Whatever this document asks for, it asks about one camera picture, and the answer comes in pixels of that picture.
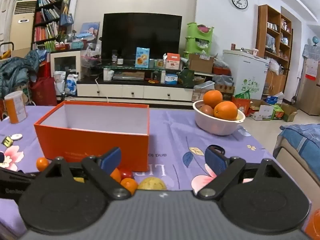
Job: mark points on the wooden cabinet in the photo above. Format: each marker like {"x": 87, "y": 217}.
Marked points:
{"x": 308, "y": 95}

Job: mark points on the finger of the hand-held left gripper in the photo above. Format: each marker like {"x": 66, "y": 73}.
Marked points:
{"x": 15, "y": 175}

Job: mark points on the wooden shelf unit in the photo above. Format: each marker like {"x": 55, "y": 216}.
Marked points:
{"x": 261, "y": 30}

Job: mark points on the blue white box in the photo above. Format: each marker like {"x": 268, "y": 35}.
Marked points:
{"x": 171, "y": 79}

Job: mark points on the round wall clock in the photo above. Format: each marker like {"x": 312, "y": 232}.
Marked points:
{"x": 239, "y": 0}

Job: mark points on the red gift bag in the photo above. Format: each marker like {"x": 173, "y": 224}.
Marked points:
{"x": 241, "y": 106}

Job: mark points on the yellow tape measure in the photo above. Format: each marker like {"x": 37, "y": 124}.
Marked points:
{"x": 7, "y": 141}

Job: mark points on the white glass-door cabinet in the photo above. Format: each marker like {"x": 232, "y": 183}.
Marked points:
{"x": 65, "y": 53}

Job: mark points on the silver media player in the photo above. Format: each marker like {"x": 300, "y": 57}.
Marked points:
{"x": 128, "y": 75}

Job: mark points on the blue picture board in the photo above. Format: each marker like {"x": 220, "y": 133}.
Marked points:
{"x": 90, "y": 31}

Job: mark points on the white round disc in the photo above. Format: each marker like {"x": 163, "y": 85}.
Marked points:
{"x": 17, "y": 136}

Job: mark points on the black television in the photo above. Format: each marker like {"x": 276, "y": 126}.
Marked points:
{"x": 140, "y": 35}

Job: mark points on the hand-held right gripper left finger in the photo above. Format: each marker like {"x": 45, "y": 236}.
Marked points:
{"x": 111, "y": 160}

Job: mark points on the green stacking rack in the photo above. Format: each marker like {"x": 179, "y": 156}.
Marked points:
{"x": 192, "y": 42}

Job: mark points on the green box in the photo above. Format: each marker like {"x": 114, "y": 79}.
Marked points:
{"x": 278, "y": 112}

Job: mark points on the black bookshelf with books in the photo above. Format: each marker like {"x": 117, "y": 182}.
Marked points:
{"x": 47, "y": 32}

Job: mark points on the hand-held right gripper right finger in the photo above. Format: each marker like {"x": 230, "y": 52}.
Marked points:
{"x": 215, "y": 160}

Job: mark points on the white printed box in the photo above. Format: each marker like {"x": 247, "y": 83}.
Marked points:
{"x": 262, "y": 112}

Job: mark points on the beige sofa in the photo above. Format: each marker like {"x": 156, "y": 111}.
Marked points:
{"x": 295, "y": 165}

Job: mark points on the clear plastic container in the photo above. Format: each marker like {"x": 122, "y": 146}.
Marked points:
{"x": 203, "y": 85}

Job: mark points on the brown cardboard box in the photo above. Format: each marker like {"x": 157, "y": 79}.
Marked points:
{"x": 200, "y": 65}

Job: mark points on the dark green bag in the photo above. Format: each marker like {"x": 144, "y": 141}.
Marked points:
{"x": 186, "y": 78}

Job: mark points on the white TV stand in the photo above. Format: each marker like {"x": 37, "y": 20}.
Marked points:
{"x": 112, "y": 91}

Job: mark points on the white curtain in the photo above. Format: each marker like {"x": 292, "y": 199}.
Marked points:
{"x": 5, "y": 17}

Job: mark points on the brown kiwi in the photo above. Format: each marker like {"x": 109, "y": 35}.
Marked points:
{"x": 206, "y": 110}

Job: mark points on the orange white canister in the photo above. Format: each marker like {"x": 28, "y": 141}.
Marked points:
{"x": 16, "y": 110}

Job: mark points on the red tomato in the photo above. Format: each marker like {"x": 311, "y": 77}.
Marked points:
{"x": 127, "y": 174}

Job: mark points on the purple floral tablecloth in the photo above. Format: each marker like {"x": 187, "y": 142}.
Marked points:
{"x": 175, "y": 135}

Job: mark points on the standing air conditioner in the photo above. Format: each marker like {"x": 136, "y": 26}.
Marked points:
{"x": 22, "y": 25}

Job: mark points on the orange cardboard box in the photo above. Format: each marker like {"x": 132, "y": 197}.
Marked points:
{"x": 100, "y": 142}

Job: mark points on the blue jacket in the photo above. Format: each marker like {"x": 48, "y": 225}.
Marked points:
{"x": 12, "y": 72}

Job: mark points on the white colander bowl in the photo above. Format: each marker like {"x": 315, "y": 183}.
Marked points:
{"x": 215, "y": 126}

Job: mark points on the blue hanging bag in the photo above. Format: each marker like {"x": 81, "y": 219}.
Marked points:
{"x": 66, "y": 18}

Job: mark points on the black metal trolley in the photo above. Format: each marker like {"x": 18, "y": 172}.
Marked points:
{"x": 6, "y": 43}

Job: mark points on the blue white sack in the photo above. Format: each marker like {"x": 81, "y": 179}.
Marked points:
{"x": 71, "y": 85}

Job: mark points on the small orange tangerine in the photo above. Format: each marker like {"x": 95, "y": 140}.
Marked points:
{"x": 42, "y": 163}
{"x": 116, "y": 176}
{"x": 128, "y": 185}

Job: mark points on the orange white carton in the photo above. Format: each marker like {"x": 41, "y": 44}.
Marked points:
{"x": 173, "y": 62}

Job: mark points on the blue snack bag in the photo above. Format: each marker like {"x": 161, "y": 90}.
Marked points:
{"x": 142, "y": 57}

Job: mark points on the blue denim cloth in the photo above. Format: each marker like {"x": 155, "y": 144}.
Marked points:
{"x": 300, "y": 135}

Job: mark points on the open cardboard box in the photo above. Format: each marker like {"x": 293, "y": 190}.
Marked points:
{"x": 290, "y": 112}

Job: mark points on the blue globe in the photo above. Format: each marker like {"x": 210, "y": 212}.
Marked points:
{"x": 316, "y": 41}

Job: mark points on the red wall calendar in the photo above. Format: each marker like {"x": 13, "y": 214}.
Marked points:
{"x": 311, "y": 70}

